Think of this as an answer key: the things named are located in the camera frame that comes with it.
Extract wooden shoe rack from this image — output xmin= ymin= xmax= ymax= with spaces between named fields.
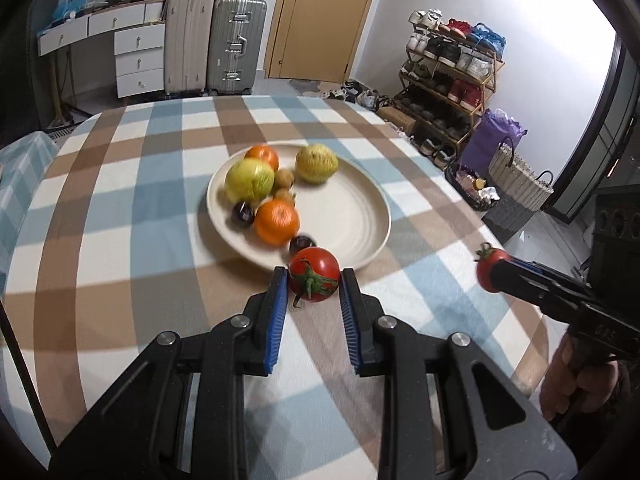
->
xmin=392 ymin=20 xmax=506 ymax=169

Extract woven basket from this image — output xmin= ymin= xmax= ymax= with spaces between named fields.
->
xmin=488 ymin=136 xmax=554 ymax=211

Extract beige suitcase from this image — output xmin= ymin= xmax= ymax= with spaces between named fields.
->
xmin=164 ymin=0 xmax=215 ymax=94

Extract white drawer desk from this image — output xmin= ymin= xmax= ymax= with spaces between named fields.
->
xmin=37 ymin=0 xmax=165 ymax=99

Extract person's right hand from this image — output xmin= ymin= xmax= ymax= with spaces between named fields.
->
xmin=539 ymin=333 xmax=620 ymax=420

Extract purple bag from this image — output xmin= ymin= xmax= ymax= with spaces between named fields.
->
xmin=459 ymin=108 xmax=527 ymax=176

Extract orange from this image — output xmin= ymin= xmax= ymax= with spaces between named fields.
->
xmin=254 ymin=200 xmax=300 ymax=247
xmin=244 ymin=144 xmax=280 ymax=171

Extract red tomato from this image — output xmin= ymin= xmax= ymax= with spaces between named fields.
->
xmin=288 ymin=247 xmax=341 ymax=308

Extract smooth yellow-green guava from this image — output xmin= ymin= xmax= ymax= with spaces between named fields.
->
xmin=224 ymin=158 xmax=274 ymax=204

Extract silver suitcase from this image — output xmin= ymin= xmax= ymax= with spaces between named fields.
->
xmin=206 ymin=0 xmax=267 ymax=96

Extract cardboard box on floor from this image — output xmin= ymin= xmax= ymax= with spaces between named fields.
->
xmin=378 ymin=106 xmax=416 ymax=136

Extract wooden door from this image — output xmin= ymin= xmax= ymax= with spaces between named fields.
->
xmin=264 ymin=0 xmax=372 ymax=82

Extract wrinkled yellow fruit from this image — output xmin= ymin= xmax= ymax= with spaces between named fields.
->
xmin=295 ymin=143 xmax=340 ymax=184

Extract dark plum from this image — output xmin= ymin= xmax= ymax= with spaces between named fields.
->
xmin=231 ymin=202 xmax=255 ymax=229
xmin=288 ymin=234 xmax=317 ymax=257

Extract small tomato with stem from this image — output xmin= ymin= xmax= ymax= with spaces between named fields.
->
xmin=475 ymin=242 xmax=512 ymax=292

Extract checkered tablecloth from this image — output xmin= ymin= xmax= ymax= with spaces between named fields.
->
xmin=4 ymin=96 xmax=550 ymax=479

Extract cream round plate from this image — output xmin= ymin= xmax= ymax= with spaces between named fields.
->
xmin=205 ymin=152 xmax=392 ymax=270

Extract brown kiwi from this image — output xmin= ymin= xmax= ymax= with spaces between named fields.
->
xmin=273 ymin=188 xmax=296 ymax=206
xmin=273 ymin=168 xmax=295 ymax=191

